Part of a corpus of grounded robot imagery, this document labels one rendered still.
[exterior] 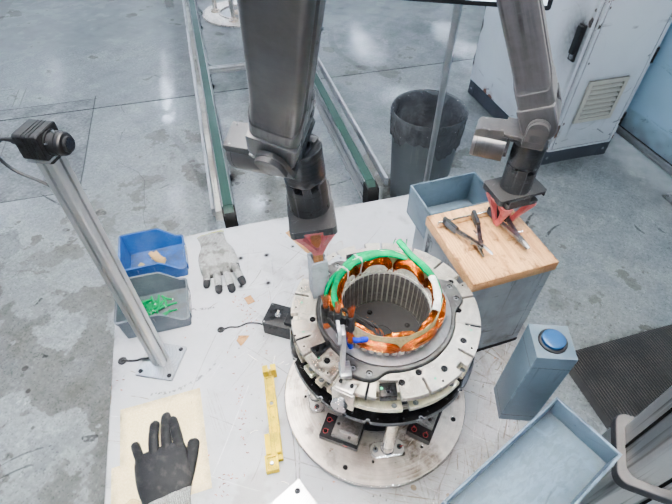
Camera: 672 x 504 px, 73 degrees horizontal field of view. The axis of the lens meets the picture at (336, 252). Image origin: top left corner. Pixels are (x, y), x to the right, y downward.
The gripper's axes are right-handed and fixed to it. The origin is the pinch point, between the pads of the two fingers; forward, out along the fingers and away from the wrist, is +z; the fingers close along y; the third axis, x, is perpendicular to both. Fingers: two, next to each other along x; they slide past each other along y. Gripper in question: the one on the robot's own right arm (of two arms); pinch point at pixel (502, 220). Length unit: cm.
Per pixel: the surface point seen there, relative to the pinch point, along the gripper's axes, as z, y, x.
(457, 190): 7.0, -1.0, -18.2
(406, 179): 89, -41, -116
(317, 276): -7.4, 42.0, 7.7
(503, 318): 18.6, 1.6, 11.9
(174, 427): 28, 74, 9
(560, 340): 3.6, 4.0, 26.4
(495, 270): 1.8, 7.4, 10.2
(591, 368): 108, -75, 1
